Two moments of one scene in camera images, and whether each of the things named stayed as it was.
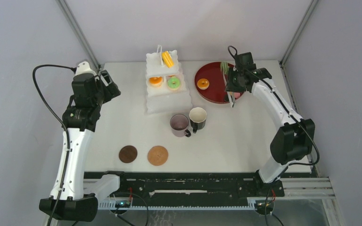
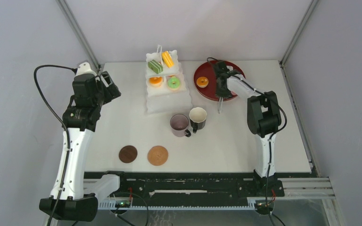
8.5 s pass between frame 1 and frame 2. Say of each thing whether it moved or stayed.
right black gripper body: moved
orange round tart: stayed
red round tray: stayed
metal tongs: moved
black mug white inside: stayed
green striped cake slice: moved
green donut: stayed
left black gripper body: stayed
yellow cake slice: stayed
